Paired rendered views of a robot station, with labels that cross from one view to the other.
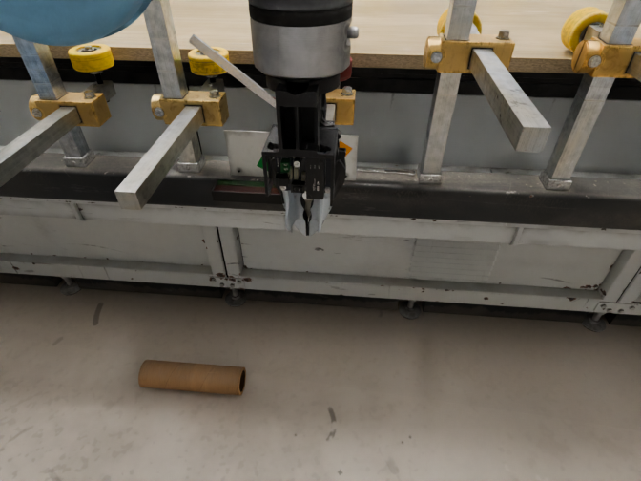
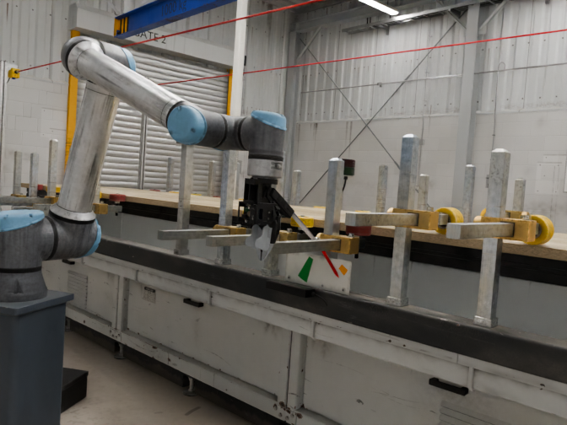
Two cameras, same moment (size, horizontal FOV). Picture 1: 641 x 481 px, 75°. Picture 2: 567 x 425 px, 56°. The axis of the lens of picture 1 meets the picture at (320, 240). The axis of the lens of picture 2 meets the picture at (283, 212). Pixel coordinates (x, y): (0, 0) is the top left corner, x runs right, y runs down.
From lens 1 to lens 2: 1.08 m
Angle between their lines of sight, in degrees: 50
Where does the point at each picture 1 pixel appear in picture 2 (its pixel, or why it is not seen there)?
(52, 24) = (180, 137)
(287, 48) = (251, 164)
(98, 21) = (186, 137)
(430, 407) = not seen: outside the picture
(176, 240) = (265, 364)
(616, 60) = not seen: hidden behind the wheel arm
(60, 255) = (196, 358)
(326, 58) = (261, 169)
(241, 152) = (292, 265)
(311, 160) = (251, 206)
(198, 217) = (265, 314)
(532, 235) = (484, 380)
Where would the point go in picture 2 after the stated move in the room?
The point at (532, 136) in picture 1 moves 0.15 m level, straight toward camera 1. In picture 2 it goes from (349, 217) to (290, 215)
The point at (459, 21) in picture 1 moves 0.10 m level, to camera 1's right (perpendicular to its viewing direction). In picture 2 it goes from (402, 198) to (436, 201)
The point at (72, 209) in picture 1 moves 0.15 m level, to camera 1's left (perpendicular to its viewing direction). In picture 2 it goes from (207, 295) to (181, 288)
